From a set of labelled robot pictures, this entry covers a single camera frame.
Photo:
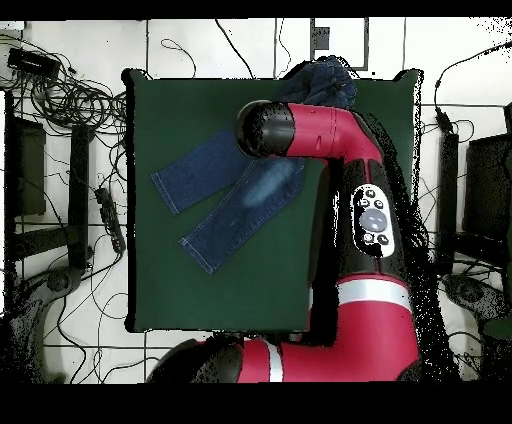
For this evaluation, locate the blue denim jeans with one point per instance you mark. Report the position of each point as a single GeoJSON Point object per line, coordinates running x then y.
{"type": "Point", "coordinates": [224, 228]}

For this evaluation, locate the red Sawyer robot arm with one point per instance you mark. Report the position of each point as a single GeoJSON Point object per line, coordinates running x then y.
{"type": "Point", "coordinates": [360, 320]}

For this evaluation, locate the grey square floor frame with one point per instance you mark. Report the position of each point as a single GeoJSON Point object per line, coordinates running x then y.
{"type": "Point", "coordinates": [366, 40]}

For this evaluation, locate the black rectangular box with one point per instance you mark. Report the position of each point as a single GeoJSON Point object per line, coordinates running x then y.
{"type": "Point", "coordinates": [34, 64]}

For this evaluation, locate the long black bar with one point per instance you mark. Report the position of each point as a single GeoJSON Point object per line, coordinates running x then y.
{"type": "Point", "coordinates": [448, 180]}

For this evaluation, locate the dark green table cloth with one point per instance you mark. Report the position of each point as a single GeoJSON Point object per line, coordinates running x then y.
{"type": "Point", "coordinates": [180, 300]}

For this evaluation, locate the black frame stand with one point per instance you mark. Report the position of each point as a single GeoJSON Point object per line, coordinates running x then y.
{"type": "Point", "coordinates": [79, 192]}

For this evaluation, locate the black power strip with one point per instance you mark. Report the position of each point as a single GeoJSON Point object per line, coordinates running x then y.
{"type": "Point", "coordinates": [110, 218]}

